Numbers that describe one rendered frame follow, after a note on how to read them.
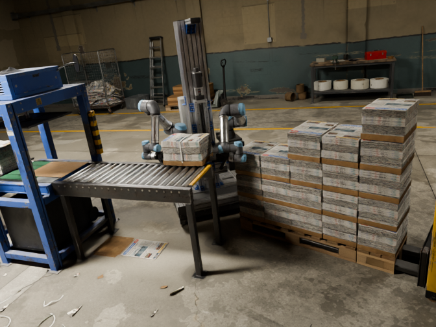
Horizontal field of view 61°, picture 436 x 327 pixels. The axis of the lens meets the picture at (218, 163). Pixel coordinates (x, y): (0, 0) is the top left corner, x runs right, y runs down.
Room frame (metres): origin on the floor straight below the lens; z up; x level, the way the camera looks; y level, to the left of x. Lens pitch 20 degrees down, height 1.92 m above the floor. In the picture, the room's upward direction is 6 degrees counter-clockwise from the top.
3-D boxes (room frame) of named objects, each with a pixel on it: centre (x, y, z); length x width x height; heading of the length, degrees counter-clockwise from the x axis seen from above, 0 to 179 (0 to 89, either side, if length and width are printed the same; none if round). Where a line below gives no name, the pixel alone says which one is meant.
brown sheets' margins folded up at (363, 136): (2.55, -1.27, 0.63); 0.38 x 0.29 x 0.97; 139
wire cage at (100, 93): (10.63, 3.20, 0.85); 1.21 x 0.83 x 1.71; 69
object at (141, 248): (3.07, 0.79, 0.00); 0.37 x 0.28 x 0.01; 69
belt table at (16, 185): (3.42, 1.71, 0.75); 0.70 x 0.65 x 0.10; 69
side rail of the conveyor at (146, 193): (2.81, 0.85, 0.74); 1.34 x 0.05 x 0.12; 69
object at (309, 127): (2.94, -0.83, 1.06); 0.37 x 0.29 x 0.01; 139
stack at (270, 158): (3.02, -0.72, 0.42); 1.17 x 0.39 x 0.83; 49
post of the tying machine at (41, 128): (3.94, 1.83, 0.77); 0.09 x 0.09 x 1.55; 69
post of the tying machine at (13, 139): (2.91, 1.59, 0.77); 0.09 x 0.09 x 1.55; 69
